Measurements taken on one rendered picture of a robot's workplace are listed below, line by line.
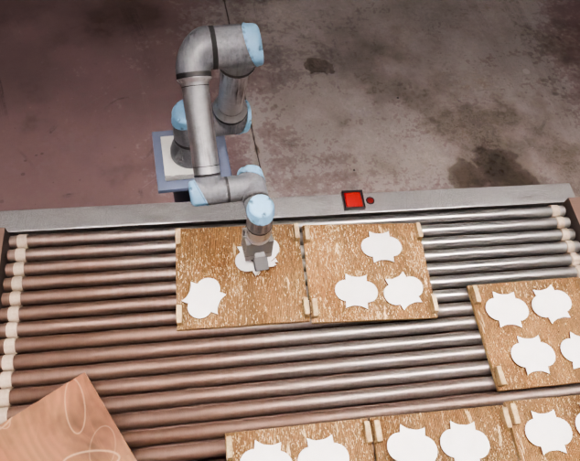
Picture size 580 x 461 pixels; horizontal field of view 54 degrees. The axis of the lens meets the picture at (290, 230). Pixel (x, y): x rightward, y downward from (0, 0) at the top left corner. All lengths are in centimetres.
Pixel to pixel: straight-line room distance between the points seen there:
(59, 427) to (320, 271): 88
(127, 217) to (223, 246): 34
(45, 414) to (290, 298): 76
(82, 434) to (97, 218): 73
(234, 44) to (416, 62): 249
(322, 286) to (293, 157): 153
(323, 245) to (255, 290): 28
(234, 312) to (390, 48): 262
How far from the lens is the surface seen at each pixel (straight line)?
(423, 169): 339
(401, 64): 391
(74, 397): 164
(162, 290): 184
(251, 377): 174
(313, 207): 199
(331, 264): 187
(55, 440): 163
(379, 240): 194
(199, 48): 158
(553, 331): 204
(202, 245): 187
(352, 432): 172
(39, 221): 203
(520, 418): 190
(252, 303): 179
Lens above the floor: 259
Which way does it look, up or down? 60 degrees down
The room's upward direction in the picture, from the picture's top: 12 degrees clockwise
